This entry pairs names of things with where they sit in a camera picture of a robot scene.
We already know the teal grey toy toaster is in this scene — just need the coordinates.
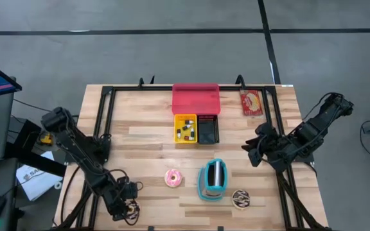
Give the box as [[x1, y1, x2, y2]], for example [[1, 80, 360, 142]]
[[197, 158, 229, 202]]

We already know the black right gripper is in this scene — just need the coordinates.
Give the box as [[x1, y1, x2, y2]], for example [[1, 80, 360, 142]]
[[241, 123, 290, 167]]

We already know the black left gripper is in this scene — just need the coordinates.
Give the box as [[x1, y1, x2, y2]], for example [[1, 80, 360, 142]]
[[103, 181, 140, 223]]

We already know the red snack packet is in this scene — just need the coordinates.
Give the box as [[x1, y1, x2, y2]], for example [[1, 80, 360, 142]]
[[239, 89, 264, 117]]

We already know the white printed paper sheet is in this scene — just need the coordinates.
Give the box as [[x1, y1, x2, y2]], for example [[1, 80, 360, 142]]
[[15, 150, 64, 202]]

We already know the pink frosted toy donut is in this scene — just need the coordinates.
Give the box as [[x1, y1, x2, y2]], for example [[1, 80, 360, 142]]
[[164, 168, 184, 189]]

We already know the yellow plastic basket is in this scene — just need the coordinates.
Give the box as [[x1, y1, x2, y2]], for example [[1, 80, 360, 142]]
[[173, 114, 198, 144]]

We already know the chocolate frosted toy donut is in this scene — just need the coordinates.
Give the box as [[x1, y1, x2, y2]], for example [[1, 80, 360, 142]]
[[127, 201, 141, 223], [231, 189, 251, 211]]

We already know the yellow small device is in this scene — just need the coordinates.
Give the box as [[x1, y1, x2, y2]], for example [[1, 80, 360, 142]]
[[40, 133, 55, 146]]

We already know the black plastic basket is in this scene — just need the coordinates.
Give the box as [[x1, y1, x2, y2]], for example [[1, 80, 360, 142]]
[[197, 114, 220, 145]]

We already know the black aluminium table frame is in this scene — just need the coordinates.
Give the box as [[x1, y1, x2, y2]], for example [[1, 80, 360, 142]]
[[52, 74, 332, 231]]

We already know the red plastic bin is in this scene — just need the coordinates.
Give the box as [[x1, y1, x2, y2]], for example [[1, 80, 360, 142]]
[[172, 83, 222, 116]]

